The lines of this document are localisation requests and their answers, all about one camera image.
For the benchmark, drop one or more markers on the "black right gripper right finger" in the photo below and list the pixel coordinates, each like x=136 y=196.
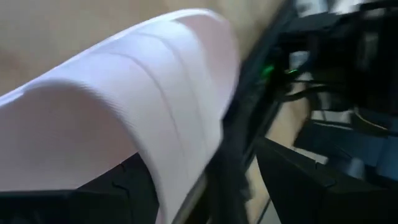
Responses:
x=311 y=199

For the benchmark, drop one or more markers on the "black aluminium frame rail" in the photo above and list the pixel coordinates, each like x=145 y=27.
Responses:
x=242 y=124

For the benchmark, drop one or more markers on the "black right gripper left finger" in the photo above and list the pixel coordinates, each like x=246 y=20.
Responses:
x=77 y=205

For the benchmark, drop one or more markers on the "pink foam slide sandal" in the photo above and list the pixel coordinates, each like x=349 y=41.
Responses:
x=109 y=102

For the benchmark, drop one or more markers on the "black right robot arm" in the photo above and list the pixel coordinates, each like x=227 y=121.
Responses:
x=342 y=46

